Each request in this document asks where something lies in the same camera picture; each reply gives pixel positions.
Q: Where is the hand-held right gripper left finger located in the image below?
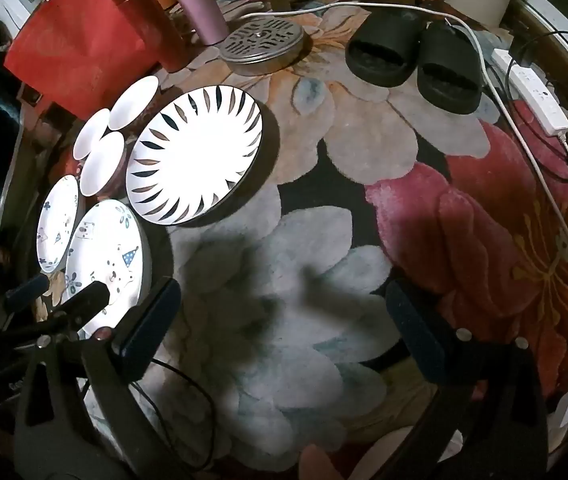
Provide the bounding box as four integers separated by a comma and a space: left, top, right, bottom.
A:
14, 276, 185, 480

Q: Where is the white plate black petal pattern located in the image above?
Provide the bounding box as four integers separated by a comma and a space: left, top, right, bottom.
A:
124, 85, 263, 226

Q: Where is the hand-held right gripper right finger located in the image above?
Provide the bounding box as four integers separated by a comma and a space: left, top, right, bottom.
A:
385, 280, 550, 480

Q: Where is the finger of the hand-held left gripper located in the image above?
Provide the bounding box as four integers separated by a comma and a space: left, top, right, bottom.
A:
24, 281, 110, 341
0, 274, 52, 317

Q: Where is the black plug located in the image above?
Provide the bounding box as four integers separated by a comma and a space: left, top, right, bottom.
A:
509, 40, 532, 67

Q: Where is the pink tumbler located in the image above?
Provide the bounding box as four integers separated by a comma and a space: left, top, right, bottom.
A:
154, 0, 229, 46

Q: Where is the thin black cable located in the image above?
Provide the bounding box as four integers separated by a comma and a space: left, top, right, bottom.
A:
128, 357, 217, 471

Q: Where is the orange plastic cup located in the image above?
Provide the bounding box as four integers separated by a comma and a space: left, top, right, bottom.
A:
110, 0, 185, 73

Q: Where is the black slipper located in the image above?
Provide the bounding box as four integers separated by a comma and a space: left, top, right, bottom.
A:
416, 22, 486, 115
345, 10, 427, 87

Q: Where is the white bear print plate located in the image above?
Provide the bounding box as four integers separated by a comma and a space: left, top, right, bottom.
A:
58, 199, 152, 341
36, 175, 82, 273

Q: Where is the round perforated metal tin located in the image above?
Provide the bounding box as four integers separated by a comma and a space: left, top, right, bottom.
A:
220, 17, 305, 77

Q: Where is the white power strip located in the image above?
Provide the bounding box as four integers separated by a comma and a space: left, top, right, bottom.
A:
493, 49, 568, 137

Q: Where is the white bowl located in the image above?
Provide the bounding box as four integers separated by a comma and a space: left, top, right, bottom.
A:
78, 131, 127, 196
108, 76, 161, 131
74, 109, 110, 161

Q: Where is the red bag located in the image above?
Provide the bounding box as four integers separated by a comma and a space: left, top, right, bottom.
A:
4, 0, 165, 106

